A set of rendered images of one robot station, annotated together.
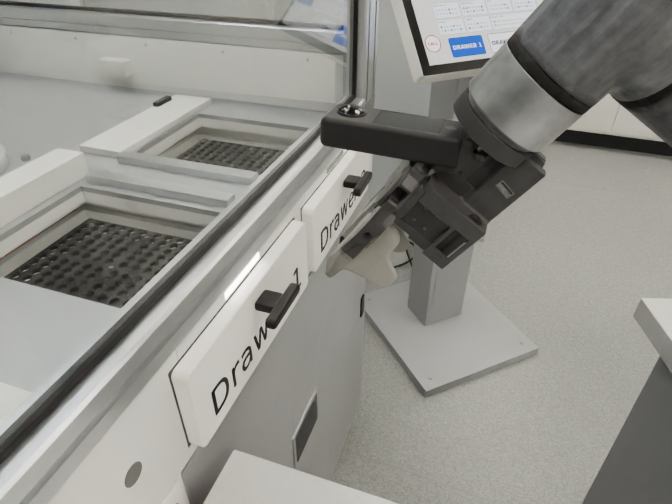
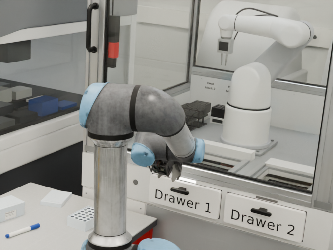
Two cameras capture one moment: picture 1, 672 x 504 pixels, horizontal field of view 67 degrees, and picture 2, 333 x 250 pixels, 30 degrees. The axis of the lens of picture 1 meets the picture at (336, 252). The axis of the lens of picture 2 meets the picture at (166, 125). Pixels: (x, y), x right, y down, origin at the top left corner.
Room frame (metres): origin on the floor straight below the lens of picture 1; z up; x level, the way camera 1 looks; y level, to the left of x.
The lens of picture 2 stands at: (0.65, -2.06, 1.77)
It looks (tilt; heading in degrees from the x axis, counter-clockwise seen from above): 16 degrees down; 98
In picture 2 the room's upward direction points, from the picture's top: 4 degrees clockwise
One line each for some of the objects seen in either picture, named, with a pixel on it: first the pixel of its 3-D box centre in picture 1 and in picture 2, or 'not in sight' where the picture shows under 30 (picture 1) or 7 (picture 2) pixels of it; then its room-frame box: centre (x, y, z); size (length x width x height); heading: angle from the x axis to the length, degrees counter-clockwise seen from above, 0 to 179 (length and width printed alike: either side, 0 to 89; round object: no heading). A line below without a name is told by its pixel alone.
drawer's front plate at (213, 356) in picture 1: (255, 318); (183, 196); (0.45, 0.10, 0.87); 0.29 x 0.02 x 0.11; 161
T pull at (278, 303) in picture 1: (273, 302); (181, 190); (0.44, 0.07, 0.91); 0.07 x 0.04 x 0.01; 161
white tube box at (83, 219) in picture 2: not in sight; (86, 218); (0.10, 0.00, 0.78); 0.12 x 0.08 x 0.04; 68
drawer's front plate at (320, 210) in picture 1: (340, 197); (263, 217); (0.74, -0.01, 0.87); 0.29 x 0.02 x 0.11; 161
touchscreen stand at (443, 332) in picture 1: (460, 205); not in sight; (1.35, -0.38, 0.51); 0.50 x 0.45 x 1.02; 24
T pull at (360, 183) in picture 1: (355, 182); (261, 211); (0.74, -0.03, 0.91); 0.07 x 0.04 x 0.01; 161
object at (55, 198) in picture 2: not in sight; (56, 198); (-0.07, 0.17, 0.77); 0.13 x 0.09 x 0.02; 88
